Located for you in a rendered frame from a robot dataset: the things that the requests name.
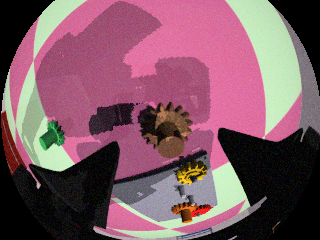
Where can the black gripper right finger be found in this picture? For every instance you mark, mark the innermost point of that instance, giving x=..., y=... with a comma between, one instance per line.
x=257, y=162

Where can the brown gear with tall hub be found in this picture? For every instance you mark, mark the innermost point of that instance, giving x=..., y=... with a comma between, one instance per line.
x=166, y=129

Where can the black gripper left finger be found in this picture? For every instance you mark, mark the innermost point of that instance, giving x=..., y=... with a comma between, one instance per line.
x=86, y=186

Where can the orange gear with hub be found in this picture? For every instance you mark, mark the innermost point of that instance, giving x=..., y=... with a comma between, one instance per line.
x=185, y=211

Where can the grey flat board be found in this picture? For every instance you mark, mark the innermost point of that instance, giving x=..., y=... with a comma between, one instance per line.
x=155, y=193

